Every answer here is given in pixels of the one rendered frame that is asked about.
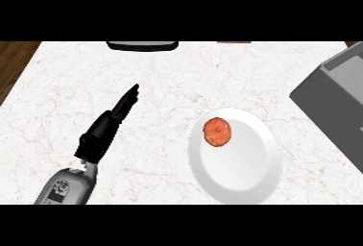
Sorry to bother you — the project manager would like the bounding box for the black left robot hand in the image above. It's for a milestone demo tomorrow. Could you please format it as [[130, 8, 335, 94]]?
[[74, 83, 140, 165]]

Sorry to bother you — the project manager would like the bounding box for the white oval plate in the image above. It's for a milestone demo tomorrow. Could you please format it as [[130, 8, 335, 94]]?
[[187, 107, 283, 205]]

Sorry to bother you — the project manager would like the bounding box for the black appliance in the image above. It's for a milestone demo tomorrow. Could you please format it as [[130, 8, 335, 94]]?
[[105, 40, 180, 53]]

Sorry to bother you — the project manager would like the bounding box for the grey cardboard box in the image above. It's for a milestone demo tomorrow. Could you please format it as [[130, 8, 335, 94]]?
[[288, 40, 363, 174]]

